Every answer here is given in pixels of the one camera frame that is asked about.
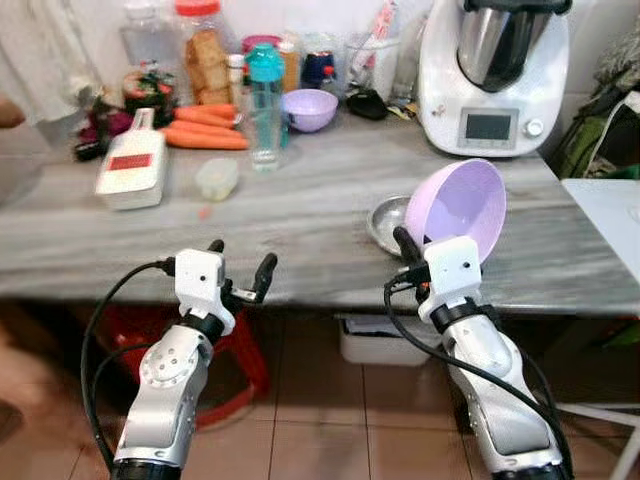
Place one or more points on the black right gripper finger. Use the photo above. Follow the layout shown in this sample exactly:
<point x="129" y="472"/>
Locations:
<point x="407" y="246"/>

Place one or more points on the dark blue jar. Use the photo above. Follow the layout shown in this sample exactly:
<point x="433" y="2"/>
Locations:
<point x="319" y="68"/>

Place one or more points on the white kitchen cooking machine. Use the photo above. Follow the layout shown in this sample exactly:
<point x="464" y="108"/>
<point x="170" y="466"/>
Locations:
<point x="490" y="90"/>

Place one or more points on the large lilac plastic bowl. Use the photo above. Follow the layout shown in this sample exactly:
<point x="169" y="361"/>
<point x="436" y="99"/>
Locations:
<point x="462" y="205"/>

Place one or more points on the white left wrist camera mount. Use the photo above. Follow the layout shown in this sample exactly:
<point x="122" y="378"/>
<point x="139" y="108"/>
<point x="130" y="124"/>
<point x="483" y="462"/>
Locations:
<point x="200" y="285"/>

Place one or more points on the teal-capped clear water bottle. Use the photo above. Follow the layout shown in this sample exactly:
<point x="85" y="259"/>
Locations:
<point x="266" y="105"/>

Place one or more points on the red-lidded jar brown contents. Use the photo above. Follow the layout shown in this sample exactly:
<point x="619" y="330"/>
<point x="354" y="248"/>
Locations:
<point x="205" y="60"/>

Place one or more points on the green black bag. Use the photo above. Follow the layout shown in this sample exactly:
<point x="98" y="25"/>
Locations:
<point x="595" y="135"/>

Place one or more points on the steel bowl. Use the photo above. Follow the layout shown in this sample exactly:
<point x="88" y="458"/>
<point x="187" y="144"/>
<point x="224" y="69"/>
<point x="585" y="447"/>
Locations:
<point x="385" y="222"/>

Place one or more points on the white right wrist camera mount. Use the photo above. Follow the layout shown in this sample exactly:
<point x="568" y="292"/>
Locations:
<point x="450" y="275"/>

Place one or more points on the red plastic stool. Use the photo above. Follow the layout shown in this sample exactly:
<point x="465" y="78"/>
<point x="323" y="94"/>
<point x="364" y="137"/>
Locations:
<point x="245" y="360"/>

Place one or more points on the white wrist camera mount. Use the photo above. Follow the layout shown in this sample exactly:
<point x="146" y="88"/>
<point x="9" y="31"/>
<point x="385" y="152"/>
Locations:
<point x="200" y="285"/>
<point x="450" y="275"/>

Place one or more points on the white hanging cloth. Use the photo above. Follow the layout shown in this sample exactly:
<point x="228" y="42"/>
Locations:
<point x="45" y="55"/>

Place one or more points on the pink lidded container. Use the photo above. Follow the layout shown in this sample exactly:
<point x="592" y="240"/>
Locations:
<point x="262" y="42"/>

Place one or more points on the dark purple vegetable bundle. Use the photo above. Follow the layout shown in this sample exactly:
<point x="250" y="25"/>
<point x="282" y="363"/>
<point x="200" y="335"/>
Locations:
<point x="100" y="130"/>

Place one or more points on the white grater box red label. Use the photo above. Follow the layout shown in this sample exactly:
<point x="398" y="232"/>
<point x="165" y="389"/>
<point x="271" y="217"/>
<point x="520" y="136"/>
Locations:
<point x="132" y="165"/>

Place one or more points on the red white packet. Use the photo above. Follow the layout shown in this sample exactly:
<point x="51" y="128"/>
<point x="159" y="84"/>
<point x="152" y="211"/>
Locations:
<point x="385" y="30"/>

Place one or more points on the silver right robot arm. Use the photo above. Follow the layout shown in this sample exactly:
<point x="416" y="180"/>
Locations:
<point x="500" y="390"/>

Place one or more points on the white plastic bin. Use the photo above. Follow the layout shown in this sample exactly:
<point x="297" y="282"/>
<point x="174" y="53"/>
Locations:
<point x="375" y="342"/>

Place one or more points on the jar with red dark contents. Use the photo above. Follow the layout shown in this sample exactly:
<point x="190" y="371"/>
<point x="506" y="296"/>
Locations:
<point x="150" y="92"/>

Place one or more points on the white folding table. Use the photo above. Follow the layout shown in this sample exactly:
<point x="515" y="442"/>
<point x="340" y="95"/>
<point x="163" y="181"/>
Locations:
<point x="610" y="215"/>

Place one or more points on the clear plastic cup container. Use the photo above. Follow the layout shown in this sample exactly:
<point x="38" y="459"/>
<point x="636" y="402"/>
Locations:
<point x="372" y="75"/>

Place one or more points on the small lilac plastic bowl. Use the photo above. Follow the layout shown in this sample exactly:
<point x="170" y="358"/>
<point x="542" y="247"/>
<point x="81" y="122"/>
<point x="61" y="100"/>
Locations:
<point x="310" y="108"/>

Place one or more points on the clear plastic jar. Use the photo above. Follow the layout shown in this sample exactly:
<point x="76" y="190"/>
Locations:
<point x="148" y="38"/>

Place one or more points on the orange carrot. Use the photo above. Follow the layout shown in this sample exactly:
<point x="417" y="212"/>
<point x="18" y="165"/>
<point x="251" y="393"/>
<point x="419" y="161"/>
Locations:
<point x="210" y="127"/>
<point x="205" y="139"/>
<point x="205" y="112"/>

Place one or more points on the small black pouch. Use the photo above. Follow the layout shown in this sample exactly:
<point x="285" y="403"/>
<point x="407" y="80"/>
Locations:
<point x="367" y="104"/>

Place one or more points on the small translucent plastic container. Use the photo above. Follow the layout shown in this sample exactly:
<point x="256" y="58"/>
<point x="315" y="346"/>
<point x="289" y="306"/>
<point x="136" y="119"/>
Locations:
<point x="217" y="179"/>

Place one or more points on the orange spice bottle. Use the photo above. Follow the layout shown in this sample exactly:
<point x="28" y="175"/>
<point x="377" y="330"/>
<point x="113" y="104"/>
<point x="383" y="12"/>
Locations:
<point x="289" y="68"/>

